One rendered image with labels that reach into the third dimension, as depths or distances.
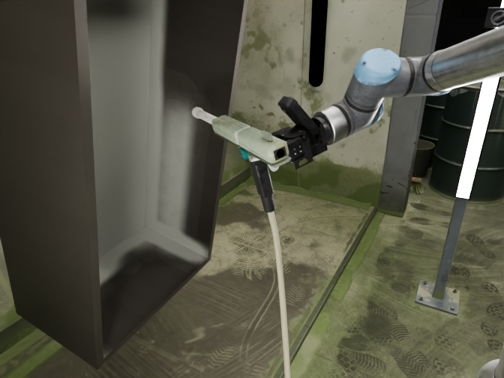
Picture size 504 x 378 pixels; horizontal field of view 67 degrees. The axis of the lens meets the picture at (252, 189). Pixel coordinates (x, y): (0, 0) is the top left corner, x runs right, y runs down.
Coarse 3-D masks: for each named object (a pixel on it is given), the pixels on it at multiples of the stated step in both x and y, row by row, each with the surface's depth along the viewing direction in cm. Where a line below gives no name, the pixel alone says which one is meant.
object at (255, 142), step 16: (192, 112) 115; (224, 128) 92; (240, 128) 88; (240, 144) 87; (256, 144) 79; (272, 144) 76; (256, 160) 86; (272, 160) 76; (288, 160) 78; (256, 176) 89; (272, 192) 91; (272, 208) 93
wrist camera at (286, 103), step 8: (280, 104) 87; (288, 104) 85; (296, 104) 86; (288, 112) 88; (296, 112) 87; (304, 112) 88; (296, 120) 89; (304, 120) 89; (312, 120) 90; (312, 128) 90
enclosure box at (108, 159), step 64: (0, 0) 69; (64, 0) 62; (128, 0) 115; (192, 0) 117; (0, 64) 76; (64, 64) 68; (128, 64) 125; (192, 64) 125; (0, 128) 85; (64, 128) 75; (128, 128) 136; (192, 128) 136; (0, 192) 96; (64, 192) 83; (128, 192) 150; (192, 192) 148; (64, 256) 94; (128, 256) 151; (192, 256) 157; (64, 320) 107; (128, 320) 126
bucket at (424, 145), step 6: (420, 144) 353; (426, 144) 349; (432, 144) 342; (420, 150) 329; (426, 150) 329; (432, 150) 333; (420, 156) 332; (426, 156) 333; (420, 162) 335; (426, 162) 337; (414, 168) 339; (420, 168) 339; (426, 168) 342; (414, 174) 342; (420, 174) 342
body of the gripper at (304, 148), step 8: (320, 120) 92; (288, 128) 92; (296, 128) 91; (304, 128) 90; (320, 128) 92; (328, 128) 91; (280, 136) 90; (288, 136) 88; (296, 136) 87; (304, 136) 88; (312, 136) 92; (320, 136) 94; (328, 136) 92; (304, 144) 89; (312, 144) 93; (320, 144) 94; (296, 152) 90; (304, 152) 91; (312, 152) 94; (320, 152) 95; (296, 160) 90; (312, 160) 92; (296, 168) 91
